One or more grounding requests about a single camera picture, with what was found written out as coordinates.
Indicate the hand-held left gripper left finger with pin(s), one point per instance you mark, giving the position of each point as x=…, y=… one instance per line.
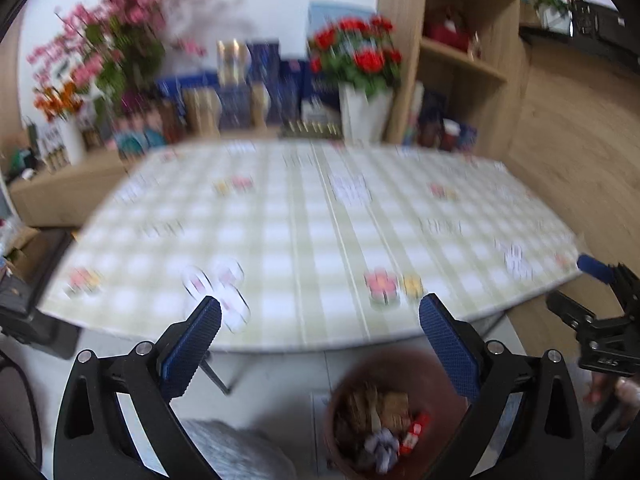
x=192, y=347

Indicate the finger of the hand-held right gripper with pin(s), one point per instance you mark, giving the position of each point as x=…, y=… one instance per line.
x=597, y=266
x=575, y=312

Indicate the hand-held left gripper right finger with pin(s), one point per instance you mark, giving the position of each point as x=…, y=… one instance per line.
x=450, y=347

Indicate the red cigarette box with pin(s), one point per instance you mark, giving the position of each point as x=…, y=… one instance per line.
x=414, y=435

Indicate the gold brown wrapper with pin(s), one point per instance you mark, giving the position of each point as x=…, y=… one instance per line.
x=372, y=410

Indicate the brown plastic bin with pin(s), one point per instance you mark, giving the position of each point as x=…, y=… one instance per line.
x=345, y=385

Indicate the white blue paper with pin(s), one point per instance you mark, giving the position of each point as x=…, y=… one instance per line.
x=382, y=450

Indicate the person's right hand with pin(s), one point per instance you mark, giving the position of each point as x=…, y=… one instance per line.
x=627, y=395

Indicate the black table leg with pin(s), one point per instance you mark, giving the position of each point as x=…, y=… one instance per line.
x=217, y=375

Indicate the person's left leg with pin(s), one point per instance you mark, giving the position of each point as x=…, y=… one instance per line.
x=235, y=450

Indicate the checked bunny tablecloth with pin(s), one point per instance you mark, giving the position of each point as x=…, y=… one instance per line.
x=300, y=240

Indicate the black crate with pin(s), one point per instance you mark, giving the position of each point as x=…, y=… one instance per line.
x=30, y=300

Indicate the small blue box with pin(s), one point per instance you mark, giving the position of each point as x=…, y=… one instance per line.
x=467, y=138

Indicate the red cup white rim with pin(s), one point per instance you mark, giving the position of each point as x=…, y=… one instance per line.
x=450, y=136

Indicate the brown cup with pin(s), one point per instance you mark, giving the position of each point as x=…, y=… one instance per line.
x=431, y=134

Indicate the striped scalloped planter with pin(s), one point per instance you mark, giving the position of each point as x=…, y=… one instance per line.
x=145, y=132

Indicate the dark blue printed gift box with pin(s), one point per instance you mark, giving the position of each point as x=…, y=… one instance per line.
x=436, y=105

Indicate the stack of pastel cups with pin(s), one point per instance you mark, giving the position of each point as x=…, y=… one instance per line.
x=416, y=115

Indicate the black shelf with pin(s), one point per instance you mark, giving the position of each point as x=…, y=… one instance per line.
x=615, y=30

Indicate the gold and blue gift box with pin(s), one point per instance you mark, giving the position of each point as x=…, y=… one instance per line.
x=272, y=102
x=247, y=62
x=212, y=110

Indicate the row of small bottles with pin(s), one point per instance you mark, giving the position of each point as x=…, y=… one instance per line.
x=54, y=152

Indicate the white faceted flower pot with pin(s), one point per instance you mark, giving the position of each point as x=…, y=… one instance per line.
x=362, y=117

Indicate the gold leaf-shaped tray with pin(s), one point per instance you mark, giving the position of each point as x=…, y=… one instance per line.
x=310, y=130

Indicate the glass perfume bottle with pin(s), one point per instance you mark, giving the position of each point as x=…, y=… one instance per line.
x=476, y=46

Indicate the flat blue box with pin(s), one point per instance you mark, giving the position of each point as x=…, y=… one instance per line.
x=185, y=86

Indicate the dark blue box white emblem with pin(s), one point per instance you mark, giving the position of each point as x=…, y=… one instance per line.
x=320, y=107

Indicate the red basket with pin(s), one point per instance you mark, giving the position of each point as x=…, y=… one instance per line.
x=450, y=30

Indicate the orange artificial flowers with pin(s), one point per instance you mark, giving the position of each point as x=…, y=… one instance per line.
x=57, y=100

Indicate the blue box with red label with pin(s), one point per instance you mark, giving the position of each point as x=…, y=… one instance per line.
x=292, y=77

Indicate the wooden shelf unit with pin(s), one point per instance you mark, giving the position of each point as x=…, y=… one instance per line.
x=400, y=35

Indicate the red rose plant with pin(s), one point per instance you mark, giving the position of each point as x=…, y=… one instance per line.
x=360, y=55

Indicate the pink blossom artificial tree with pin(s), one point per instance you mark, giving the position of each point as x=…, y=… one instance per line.
x=125, y=20

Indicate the tall light blue box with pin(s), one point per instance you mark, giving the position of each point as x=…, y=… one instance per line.
x=340, y=10

